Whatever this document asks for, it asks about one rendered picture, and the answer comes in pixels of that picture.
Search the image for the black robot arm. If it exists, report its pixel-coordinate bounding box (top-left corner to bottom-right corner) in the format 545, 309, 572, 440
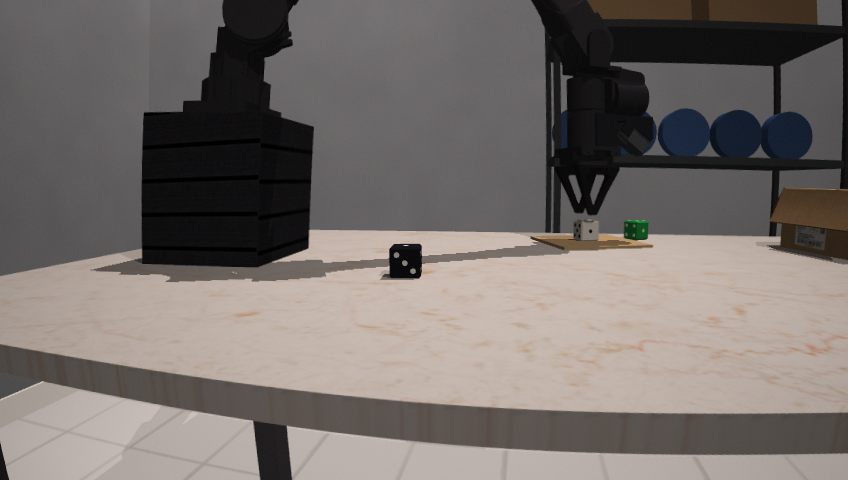
183, 0, 653, 156

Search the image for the open brown cardboard box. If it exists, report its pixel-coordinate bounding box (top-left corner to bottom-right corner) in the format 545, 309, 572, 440
770, 188, 848, 260

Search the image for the green die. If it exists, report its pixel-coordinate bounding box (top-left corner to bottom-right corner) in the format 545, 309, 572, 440
624, 220, 649, 240

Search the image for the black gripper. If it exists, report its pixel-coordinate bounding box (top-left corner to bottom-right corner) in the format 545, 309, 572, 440
554, 109, 621, 215

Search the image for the tan mat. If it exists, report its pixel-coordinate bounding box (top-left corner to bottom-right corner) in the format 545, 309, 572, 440
530, 235, 653, 250

